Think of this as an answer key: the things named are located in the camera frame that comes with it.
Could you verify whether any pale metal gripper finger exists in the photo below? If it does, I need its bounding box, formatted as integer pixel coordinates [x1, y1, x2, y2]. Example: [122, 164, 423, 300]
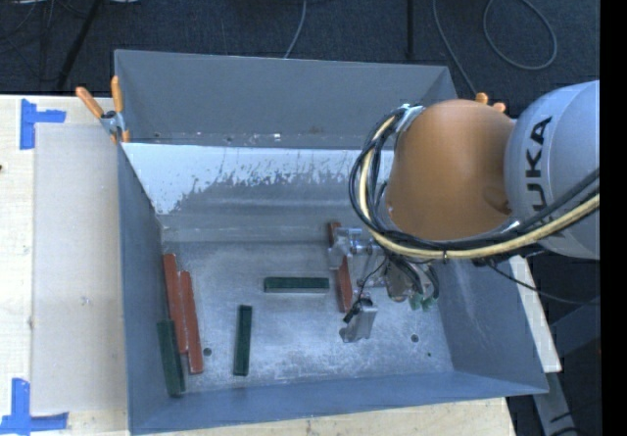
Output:
[327, 226, 373, 271]
[338, 302, 379, 344]

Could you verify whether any red-brown flat block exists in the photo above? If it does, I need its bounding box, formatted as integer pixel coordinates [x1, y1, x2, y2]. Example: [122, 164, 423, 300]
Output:
[177, 269, 205, 375]
[162, 253, 190, 355]
[327, 220, 355, 315]

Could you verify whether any dark green flat block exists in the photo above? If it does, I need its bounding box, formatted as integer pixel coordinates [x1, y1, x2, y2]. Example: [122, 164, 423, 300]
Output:
[263, 276, 331, 295]
[232, 304, 254, 378]
[156, 318, 188, 398]

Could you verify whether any grey metal bin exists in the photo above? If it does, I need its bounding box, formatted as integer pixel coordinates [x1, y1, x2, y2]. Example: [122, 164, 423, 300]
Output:
[113, 49, 551, 436]

